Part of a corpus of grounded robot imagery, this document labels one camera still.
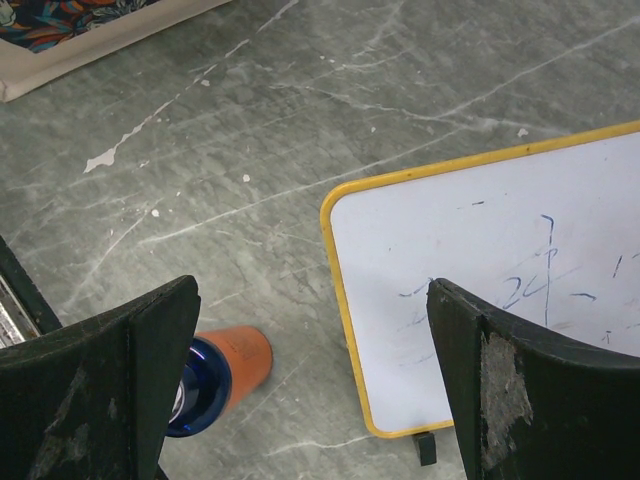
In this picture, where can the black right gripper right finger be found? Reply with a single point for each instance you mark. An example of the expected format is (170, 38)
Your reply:
(530, 403)

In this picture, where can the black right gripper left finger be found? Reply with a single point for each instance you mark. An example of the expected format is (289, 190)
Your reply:
(93, 400)

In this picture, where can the orange blue pump bottle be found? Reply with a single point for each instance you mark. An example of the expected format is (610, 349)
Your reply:
(222, 368)

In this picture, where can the beige canvas tote bag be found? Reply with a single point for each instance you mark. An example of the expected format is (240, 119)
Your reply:
(44, 40)

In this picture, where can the yellow-framed small whiteboard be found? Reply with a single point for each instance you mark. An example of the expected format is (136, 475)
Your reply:
(547, 231)

